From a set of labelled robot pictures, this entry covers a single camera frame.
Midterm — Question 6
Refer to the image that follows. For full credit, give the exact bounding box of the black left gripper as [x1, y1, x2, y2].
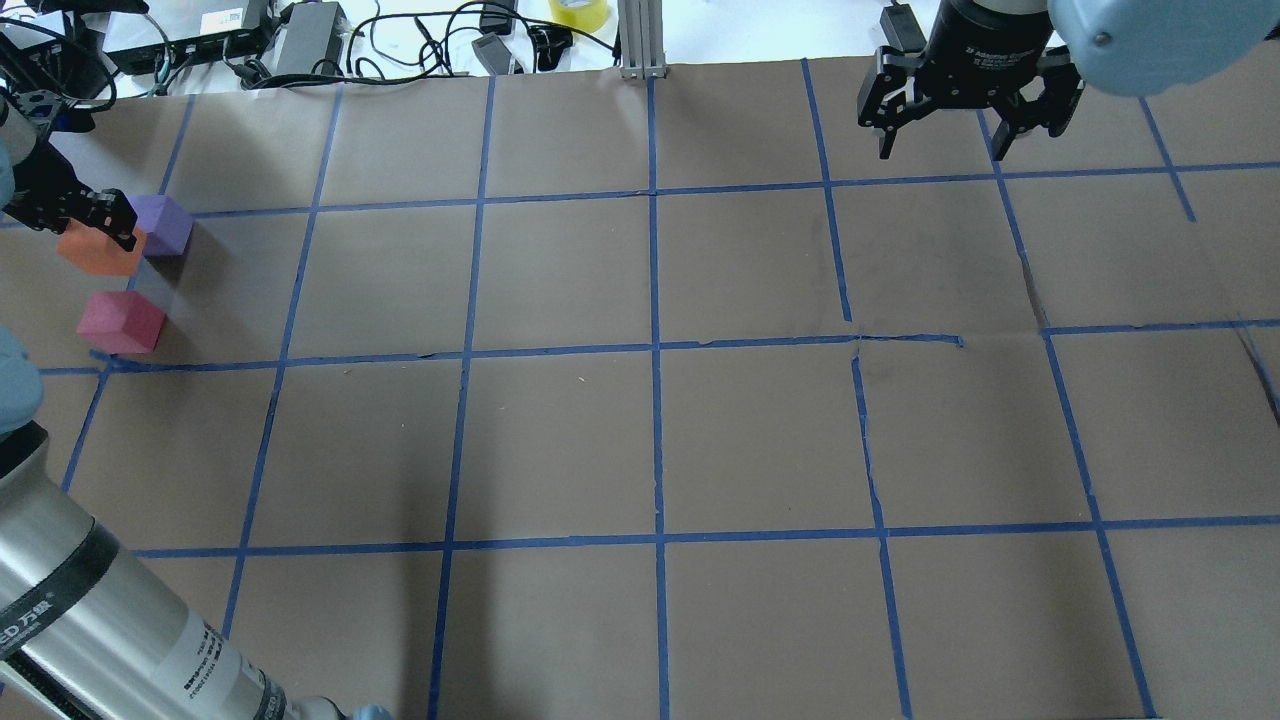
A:
[3, 140, 138, 252]

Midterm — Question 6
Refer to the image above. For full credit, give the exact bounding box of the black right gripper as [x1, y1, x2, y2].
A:
[858, 1, 1085, 161]

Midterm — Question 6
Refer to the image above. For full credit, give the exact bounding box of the orange foam block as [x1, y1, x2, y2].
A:
[55, 220, 147, 277]

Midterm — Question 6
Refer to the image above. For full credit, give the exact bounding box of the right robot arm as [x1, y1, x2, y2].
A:
[858, 1, 1279, 161]

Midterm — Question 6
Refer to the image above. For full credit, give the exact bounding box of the purple foam block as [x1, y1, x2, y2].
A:
[125, 193, 195, 258]

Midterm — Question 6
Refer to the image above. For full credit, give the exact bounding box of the black power adapter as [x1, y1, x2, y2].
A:
[879, 1, 927, 54]

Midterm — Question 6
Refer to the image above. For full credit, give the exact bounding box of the red foam block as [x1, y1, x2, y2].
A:
[76, 290, 166, 355]

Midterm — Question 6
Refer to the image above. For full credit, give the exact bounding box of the yellow tape roll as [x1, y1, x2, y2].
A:
[548, 0, 611, 33]

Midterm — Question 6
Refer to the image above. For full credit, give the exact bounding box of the aluminium frame post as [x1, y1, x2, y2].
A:
[617, 0, 668, 79]

